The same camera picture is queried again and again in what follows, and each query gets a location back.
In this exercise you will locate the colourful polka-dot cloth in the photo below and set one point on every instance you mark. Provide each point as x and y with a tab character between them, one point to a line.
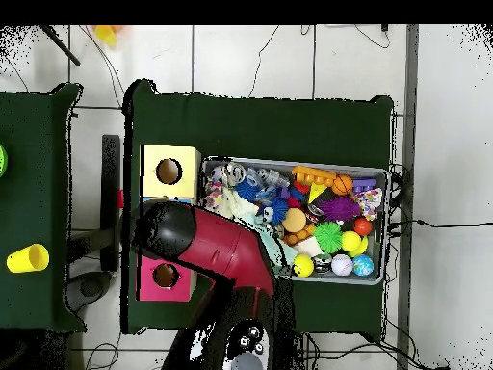
213	190

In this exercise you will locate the mint green cloth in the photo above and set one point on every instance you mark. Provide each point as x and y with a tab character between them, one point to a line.
281	246

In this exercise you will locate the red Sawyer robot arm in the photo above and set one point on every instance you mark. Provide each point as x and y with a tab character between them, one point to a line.
223	246

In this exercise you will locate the wooden box with three holes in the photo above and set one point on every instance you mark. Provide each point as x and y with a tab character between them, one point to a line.
152	185

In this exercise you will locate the shallow metal mesh bin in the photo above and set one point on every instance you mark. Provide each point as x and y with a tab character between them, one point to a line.
346	167

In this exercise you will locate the cream white cloth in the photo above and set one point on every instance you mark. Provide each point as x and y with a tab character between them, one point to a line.
237	204

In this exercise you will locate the black and white soccer ball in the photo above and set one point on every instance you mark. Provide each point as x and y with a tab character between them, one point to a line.
217	172

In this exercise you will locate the orange plastic building block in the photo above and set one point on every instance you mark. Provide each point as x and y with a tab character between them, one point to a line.
314	175

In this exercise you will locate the dark green table cloth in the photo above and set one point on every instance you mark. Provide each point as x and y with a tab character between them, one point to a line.
31	173
262	123

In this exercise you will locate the yellow smiley ball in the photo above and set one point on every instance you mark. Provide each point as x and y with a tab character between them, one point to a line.
303	266

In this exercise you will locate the green tentacle puffer ball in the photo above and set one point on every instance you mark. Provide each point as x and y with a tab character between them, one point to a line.
328	237

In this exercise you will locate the purple spiky ball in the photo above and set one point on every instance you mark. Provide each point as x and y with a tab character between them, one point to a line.
339	208

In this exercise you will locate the orange basketball toy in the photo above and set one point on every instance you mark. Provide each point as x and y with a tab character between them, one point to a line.
342	185

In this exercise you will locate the white baseball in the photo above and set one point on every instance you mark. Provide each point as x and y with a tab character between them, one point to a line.
342	265

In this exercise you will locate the blue globe ball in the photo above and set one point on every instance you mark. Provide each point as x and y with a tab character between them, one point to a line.
363	266

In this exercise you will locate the black flat panel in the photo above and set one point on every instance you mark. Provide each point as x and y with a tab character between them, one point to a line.
110	200

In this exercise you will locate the yellow plastic cup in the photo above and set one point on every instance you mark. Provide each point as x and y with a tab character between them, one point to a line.
27	258
104	35

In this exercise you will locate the black rod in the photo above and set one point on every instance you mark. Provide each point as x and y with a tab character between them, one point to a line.
61	45

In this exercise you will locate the green round object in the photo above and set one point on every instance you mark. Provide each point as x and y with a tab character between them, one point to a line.
2	160

